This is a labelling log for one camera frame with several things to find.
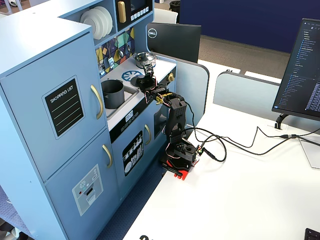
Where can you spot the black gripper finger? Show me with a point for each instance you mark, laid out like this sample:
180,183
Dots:
151,71
146,70

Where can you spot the hanging white toy spatula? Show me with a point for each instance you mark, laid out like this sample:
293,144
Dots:
110,62

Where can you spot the silver toy pot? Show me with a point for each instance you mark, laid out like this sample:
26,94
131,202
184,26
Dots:
138,64

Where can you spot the large white plate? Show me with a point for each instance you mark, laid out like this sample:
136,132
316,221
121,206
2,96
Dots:
109,22

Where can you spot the gray ice dispenser decal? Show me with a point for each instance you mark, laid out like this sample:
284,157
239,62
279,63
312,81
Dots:
87,193

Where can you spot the dark gray toy pot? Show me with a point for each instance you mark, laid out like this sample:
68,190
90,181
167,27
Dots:
113,96

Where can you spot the black monitor showing code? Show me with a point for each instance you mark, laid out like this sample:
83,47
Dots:
300,75

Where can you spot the black keyboard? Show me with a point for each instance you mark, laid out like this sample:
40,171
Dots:
313,235

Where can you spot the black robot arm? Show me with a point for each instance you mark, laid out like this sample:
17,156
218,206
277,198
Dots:
177,110

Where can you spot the white chair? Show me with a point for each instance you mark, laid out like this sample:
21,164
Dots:
166,15

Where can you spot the glass pot lid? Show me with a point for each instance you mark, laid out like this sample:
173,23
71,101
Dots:
144,57

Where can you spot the gray flat stand plate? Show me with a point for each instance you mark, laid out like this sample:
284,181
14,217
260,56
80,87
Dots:
311,155

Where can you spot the small white plate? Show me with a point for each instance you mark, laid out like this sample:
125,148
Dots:
86,21

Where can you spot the light blue toy kitchen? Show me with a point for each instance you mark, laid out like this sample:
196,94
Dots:
37,62

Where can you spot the hanging metal toy ladle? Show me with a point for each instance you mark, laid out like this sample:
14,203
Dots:
121,53

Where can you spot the red robot base plate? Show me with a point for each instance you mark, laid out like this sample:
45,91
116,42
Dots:
183,173

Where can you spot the low gray desk divider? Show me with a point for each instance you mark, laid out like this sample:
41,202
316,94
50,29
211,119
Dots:
245,95

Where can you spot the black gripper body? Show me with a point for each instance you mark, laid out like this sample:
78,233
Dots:
144,83

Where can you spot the black shopping list board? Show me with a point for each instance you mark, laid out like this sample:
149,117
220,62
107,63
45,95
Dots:
63,107

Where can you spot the black Dell monitor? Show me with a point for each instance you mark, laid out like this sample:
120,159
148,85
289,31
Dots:
175,41

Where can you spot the black desk clamp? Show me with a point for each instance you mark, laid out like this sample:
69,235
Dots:
172,170

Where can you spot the dark blue partition wall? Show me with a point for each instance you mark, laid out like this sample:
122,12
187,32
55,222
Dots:
250,20

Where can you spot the black toy microwave door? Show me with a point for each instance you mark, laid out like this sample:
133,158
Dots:
140,11

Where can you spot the medium white plate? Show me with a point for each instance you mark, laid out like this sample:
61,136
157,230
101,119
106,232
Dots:
101,27

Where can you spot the black trash bin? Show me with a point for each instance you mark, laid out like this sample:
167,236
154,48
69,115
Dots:
175,7

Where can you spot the colourful mosaic backsplash panel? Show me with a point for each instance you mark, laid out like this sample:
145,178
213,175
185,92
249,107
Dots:
123,40

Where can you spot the rounded gray desk divider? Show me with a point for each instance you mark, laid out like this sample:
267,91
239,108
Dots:
192,87

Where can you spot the gold stove knob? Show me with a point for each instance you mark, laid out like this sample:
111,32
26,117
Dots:
171,77

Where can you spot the gray toy sink basin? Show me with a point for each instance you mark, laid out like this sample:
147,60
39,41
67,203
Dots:
130,96

